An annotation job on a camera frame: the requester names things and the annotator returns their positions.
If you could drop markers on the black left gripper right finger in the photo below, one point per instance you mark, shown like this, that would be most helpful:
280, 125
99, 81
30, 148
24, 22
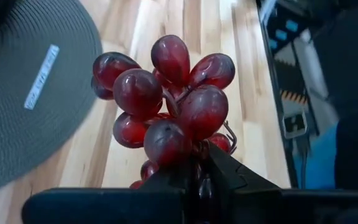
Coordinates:
241, 193

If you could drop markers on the red grape bunch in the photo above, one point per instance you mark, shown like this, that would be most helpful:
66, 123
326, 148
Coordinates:
138, 91

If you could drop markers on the black aluminium table frame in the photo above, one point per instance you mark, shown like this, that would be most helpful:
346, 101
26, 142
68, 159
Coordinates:
277, 96

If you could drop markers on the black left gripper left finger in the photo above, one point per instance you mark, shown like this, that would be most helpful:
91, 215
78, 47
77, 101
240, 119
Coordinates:
172, 193

